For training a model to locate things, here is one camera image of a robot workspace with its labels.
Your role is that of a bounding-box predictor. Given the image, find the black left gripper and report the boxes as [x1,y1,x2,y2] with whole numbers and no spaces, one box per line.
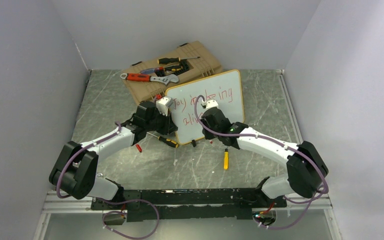
[144,109,177,136]

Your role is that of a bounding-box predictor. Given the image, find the red marker cap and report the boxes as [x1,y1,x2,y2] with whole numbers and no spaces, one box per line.
[135,144,143,153]

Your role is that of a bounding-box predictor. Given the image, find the yellow-framed whiteboard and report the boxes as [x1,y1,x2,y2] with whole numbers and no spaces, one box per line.
[165,69,245,145]

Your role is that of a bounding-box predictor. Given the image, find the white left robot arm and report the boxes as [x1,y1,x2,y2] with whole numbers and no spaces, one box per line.
[49,96,178,210]

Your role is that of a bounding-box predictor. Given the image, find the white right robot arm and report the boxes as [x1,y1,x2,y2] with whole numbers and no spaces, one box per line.
[200,107,329,208]

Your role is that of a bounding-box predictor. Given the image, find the black orange screwdriver on table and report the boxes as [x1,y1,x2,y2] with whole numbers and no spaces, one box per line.
[147,132,179,148]

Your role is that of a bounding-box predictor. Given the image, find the blue red screwdriver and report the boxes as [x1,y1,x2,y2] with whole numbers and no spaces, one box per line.
[140,66,165,75]

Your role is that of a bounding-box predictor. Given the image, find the black yellow tool in toolbox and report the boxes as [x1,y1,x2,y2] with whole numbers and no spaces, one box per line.
[164,62,191,75]

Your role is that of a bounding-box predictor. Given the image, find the black yellow screwdriver on toolbox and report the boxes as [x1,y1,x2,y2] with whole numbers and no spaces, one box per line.
[157,56,200,65]

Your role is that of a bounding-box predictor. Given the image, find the tan plastic toolbox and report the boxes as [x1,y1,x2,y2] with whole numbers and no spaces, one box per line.
[120,41,223,104]

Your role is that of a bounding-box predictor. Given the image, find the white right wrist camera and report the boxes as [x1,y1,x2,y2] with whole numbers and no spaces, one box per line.
[200,99,219,111]

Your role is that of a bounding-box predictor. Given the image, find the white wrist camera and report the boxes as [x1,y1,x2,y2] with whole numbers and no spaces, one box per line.
[200,99,219,111]
[155,94,174,117]

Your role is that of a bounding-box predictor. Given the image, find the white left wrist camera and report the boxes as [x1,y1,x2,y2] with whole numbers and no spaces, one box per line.
[155,94,174,117]

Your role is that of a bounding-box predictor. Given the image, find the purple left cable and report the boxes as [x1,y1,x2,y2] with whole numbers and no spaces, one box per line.
[56,119,160,240]

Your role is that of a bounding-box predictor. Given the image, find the yellow handle screwdriver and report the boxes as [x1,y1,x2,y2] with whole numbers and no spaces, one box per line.
[223,148,229,170]

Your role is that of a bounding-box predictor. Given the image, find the red handle adjustable wrench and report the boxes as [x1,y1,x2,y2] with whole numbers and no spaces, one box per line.
[120,73,180,86]

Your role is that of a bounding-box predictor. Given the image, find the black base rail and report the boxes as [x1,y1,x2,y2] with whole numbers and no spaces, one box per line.
[91,188,287,223]

